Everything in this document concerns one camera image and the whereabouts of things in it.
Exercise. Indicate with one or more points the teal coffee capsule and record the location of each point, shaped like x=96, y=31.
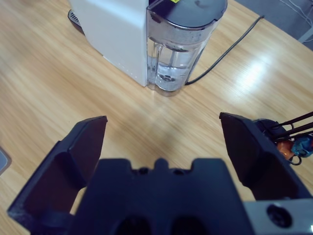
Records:
x=302, y=145

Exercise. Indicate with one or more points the clear water tank dark lid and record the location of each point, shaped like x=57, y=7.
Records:
x=176, y=49

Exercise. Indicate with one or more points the black capsule holder with rods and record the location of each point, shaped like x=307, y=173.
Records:
x=265, y=124

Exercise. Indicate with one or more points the orange coffee capsule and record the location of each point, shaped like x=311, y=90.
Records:
x=284, y=148

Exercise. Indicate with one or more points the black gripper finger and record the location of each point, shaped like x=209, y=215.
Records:
x=63, y=166
x=259, y=161

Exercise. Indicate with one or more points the grey metal post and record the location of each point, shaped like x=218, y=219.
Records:
x=308, y=35

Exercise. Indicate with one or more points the white capsule coffee machine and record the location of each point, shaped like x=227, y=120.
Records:
x=115, y=31

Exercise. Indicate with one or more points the chrome drip tray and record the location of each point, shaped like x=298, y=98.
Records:
x=74, y=19

